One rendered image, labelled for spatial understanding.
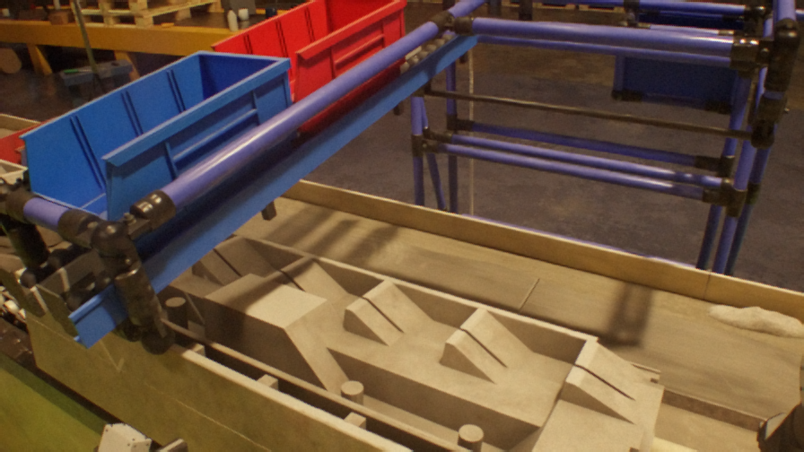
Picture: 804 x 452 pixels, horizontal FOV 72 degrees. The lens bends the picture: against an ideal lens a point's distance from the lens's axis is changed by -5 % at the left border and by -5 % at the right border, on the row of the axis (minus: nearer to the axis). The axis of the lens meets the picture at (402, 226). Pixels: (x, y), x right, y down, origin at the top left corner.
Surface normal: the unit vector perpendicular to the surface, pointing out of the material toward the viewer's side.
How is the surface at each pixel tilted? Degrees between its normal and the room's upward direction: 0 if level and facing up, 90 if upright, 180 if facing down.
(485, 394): 10
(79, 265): 90
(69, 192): 88
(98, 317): 90
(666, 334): 0
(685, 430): 0
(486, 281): 0
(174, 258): 90
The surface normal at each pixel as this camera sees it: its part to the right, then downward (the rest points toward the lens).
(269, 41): 0.86, 0.18
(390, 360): 0.04, -0.93
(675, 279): -0.50, 0.42
